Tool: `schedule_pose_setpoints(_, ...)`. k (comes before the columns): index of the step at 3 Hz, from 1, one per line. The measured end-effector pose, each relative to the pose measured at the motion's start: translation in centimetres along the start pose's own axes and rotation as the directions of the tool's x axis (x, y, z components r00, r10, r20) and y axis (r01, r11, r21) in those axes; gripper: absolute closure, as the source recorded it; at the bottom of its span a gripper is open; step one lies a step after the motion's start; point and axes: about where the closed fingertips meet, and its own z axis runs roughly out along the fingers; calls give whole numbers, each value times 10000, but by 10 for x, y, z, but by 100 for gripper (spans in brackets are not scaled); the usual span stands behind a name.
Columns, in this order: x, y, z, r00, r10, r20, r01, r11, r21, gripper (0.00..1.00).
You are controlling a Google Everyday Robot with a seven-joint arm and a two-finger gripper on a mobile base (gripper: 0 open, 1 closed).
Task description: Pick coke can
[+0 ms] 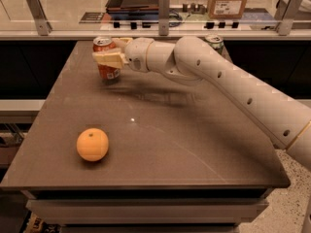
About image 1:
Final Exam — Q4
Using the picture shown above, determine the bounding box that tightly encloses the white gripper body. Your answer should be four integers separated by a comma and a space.
124, 38, 154, 73

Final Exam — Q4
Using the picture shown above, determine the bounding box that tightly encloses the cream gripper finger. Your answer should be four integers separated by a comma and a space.
92, 48, 128, 69
113, 38, 132, 51

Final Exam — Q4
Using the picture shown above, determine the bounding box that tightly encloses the red coke can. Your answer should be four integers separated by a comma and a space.
92, 36, 121, 81

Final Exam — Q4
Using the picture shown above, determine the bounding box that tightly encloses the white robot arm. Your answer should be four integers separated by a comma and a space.
92, 36, 311, 170

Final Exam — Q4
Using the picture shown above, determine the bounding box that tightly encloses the green soda can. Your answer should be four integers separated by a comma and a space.
205, 34, 224, 53

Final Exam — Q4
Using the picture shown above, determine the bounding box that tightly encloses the orange fruit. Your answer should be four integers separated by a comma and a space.
76, 128, 109, 162

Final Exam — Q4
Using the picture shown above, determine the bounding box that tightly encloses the cardboard box with label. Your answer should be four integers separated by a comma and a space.
208, 0, 247, 19

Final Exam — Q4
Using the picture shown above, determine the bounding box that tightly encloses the middle metal glass bracket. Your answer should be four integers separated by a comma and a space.
158, 0, 170, 36

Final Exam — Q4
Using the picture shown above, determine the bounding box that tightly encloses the metal glass bracket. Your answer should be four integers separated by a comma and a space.
274, 0, 303, 36
26, 0, 52, 36
158, 0, 170, 36

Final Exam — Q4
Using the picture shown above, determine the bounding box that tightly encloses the left metal glass bracket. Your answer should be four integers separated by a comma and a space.
26, 0, 52, 36

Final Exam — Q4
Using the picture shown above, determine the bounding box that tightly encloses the right metal glass bracket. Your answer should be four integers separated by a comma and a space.
274, 0, 303, 36

